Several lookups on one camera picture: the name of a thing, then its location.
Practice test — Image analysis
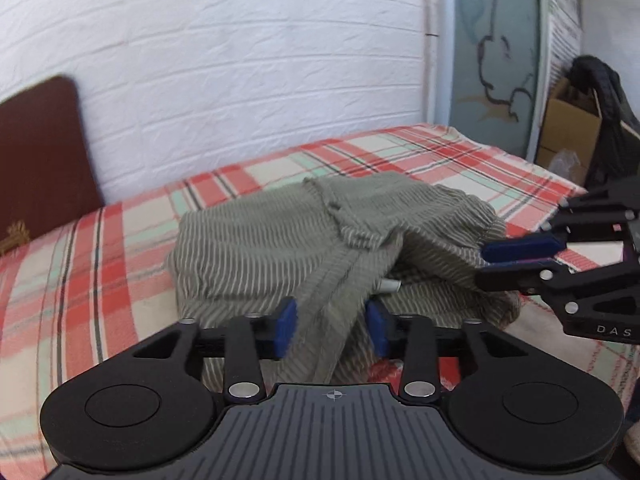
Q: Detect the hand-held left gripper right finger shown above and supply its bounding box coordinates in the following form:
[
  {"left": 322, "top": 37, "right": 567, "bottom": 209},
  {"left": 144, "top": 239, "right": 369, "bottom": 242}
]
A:
[{"left": 365, "top": 300, "right": 531, "bottom": 405}]

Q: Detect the black bag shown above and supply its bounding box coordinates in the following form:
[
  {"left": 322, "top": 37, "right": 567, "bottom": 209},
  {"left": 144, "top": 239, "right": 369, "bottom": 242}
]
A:
[{"left": 570, "top": 55, "right": 640, "bottom": 191}]

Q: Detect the glass door with cartoon drawing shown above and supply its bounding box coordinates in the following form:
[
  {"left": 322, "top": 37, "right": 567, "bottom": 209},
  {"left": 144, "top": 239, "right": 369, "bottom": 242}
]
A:
[{"left": 425, "top": 0, "right": 551, "bottom": 161}]

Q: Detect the green checked shirt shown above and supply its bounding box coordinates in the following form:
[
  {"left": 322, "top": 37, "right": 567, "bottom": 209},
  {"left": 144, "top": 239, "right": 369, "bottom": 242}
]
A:
[{"left": 165, "top": 171, "right": 523, "bottom": 386}]

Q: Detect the cardboard box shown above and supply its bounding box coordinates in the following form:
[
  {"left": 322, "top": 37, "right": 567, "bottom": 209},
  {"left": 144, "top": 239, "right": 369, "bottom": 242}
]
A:
[{"left": 535, "top": 77, "right": 603, "bottom": 181}]

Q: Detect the red plaid blanket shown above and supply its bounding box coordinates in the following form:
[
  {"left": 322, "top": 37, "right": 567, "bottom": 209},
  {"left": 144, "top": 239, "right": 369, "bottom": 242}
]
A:
[{"left": 0, "top": 125, "right": 640, "bottom": 480}]

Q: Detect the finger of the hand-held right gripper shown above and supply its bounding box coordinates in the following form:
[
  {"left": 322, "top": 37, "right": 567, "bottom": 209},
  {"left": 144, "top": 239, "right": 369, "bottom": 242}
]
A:
[
  {"left": 481, "top": 176, "right": 640, "bottom": 266},
  {"left": 474, "top": 257, "right": 640, "bottom": 322}
]

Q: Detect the brown folding table board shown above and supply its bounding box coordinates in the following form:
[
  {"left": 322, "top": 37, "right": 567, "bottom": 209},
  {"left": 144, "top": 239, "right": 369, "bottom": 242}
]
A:
[{"left": 0, "top": 75, "right": 106, "bottom": 256}]

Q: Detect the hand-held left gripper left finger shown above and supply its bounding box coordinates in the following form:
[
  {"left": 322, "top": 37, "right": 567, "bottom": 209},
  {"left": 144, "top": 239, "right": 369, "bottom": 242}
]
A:
[{"left": 132, "top": 297, "right": 298, "bottom": 405}]

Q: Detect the clear plastic wrap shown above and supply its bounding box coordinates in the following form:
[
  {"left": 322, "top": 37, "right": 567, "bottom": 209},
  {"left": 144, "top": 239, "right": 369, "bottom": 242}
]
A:
[{"left": 549, "top": 149, "right": 582, "bottom": 177}]

